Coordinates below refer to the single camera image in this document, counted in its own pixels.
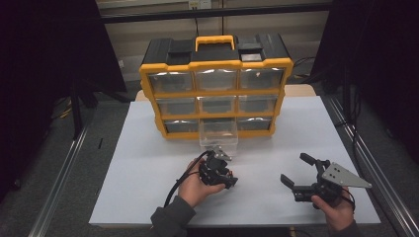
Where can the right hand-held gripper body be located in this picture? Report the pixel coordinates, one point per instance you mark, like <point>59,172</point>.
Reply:
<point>339,177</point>

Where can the metal floor rail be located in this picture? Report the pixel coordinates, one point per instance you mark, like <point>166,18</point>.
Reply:
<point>56,191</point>
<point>378,171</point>

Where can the grid of clear drawers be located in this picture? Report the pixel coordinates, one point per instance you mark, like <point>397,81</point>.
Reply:
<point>171,82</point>

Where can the person's left hand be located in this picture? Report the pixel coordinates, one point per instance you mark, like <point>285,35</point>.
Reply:
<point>192,187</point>

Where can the black curtain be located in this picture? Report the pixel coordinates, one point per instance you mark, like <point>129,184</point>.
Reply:
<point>378,49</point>
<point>39,65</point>

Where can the person's right hand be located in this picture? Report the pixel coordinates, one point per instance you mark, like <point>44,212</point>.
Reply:
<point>339,214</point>

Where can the yellow black organizer cabinet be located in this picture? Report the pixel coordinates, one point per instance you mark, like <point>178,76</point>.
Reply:
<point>158,49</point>

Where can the clear plastic storage drawer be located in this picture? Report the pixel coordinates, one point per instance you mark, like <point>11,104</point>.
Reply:
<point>207,140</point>

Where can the small black floor object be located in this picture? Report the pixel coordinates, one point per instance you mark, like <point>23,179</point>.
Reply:
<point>100,143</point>

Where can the black stand post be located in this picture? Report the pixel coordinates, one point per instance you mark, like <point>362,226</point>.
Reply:
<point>76,112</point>

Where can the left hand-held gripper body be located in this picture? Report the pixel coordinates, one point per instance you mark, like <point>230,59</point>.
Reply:
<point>214,169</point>

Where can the black horizontal bar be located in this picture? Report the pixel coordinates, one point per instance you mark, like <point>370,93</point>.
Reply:
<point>214,13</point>

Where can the white wall socket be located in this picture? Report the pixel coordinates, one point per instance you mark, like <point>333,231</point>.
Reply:
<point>199,4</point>

